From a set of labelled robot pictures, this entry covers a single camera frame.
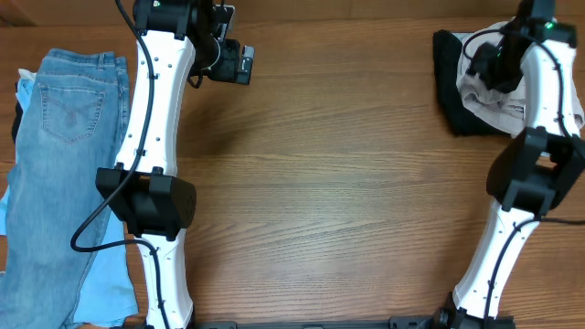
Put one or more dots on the light blue denim jeans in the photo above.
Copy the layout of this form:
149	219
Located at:
73	126

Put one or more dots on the light blue shirt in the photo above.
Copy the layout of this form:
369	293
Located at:
107	296

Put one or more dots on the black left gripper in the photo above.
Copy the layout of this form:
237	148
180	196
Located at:
228	70

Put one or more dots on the white garment under jeans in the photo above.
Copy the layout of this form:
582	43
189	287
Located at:
25	74

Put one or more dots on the folded black garment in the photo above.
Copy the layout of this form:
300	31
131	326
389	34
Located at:
446	52

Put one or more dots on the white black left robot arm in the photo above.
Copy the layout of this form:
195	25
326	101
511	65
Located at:
179	43

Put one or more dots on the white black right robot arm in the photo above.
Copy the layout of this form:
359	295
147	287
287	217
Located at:
534	172

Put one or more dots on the beige cotton shorts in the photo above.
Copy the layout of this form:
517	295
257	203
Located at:
503	111

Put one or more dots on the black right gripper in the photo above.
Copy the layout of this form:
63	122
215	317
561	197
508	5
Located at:
479	67

